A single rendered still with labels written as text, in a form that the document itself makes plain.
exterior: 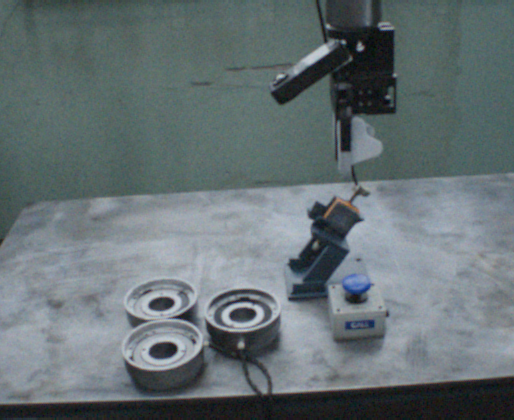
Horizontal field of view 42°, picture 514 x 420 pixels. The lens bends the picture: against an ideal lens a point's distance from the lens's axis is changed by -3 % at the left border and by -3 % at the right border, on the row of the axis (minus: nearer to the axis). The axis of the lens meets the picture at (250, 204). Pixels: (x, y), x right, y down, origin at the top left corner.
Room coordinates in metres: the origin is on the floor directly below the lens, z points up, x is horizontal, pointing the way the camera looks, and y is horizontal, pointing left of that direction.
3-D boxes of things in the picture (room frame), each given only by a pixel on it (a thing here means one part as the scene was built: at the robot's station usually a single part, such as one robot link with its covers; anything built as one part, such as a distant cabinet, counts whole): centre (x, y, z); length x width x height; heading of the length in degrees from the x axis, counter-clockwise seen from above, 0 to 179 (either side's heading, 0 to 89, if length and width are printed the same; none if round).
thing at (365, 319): (0.78, -0.14, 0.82); 0.08 x 0.07 x 0.05; 89
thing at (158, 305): (0.82, 0.14, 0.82); 0.10 x 0.10 x 0.04
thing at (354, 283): (0.78, -0.14, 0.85); 0.04 x 0.04 x 0.05
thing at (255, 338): (0.78, 0.02, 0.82); 0.10 x 0.10 x 0.04
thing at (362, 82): (0.89, -0.16, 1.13); 0.09 x 0.08 x 0.12; 89
